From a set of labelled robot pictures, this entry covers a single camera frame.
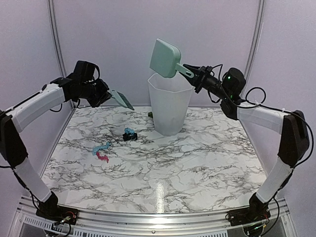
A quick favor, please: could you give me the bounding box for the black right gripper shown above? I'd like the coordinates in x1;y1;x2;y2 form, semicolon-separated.
182;64;231;100

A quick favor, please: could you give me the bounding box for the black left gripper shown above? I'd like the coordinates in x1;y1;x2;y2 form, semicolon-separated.
75;78;111;107

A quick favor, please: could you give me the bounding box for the green hand brush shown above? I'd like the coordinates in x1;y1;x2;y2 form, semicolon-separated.
111;90;134;111

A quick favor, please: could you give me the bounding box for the green plastic dustpan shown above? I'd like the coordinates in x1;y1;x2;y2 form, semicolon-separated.
150;38;194;78

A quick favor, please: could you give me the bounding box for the light blue paper scrap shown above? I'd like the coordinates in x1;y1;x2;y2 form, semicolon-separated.
124;127;135;135

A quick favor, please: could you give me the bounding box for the pink scrap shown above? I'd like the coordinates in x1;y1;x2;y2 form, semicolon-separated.
96;152;109;163

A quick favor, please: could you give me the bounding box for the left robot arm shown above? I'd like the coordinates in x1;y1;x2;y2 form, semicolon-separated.
0;78;111;220

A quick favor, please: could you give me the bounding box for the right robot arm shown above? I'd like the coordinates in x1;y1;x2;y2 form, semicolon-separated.
170;64;315;213

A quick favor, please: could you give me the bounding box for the translucent white waste bin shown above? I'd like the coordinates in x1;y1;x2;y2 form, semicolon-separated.
148;73;193;136

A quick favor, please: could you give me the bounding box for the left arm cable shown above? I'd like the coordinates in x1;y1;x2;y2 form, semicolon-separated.
49;61;102;113

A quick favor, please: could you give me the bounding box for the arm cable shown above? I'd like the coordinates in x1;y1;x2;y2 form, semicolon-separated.
49;61;102;113
207;64;312;223

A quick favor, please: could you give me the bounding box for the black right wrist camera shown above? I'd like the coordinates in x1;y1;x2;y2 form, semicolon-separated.
222;67;246;101

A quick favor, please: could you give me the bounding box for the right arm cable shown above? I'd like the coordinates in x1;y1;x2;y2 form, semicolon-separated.
207;64;312;223

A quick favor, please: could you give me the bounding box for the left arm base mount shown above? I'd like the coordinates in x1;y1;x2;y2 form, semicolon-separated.
36;192;79;225

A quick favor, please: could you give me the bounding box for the aluminium front frame rail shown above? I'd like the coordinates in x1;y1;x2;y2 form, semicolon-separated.
7;195;297;237

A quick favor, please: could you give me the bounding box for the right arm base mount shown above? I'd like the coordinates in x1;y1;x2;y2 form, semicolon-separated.
225;193;271;226

